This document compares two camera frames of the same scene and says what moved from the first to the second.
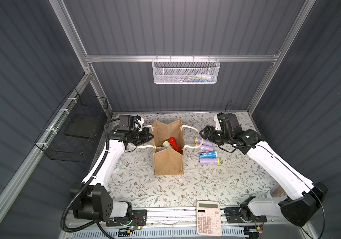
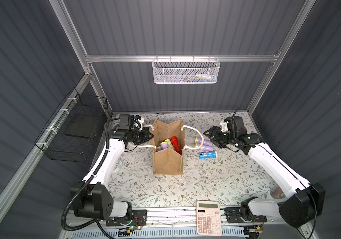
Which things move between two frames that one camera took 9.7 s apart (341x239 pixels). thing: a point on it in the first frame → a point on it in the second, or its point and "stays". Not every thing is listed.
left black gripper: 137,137 stays
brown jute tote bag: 168,161 stays
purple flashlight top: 199,140 stays
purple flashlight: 210,161 → 163,145
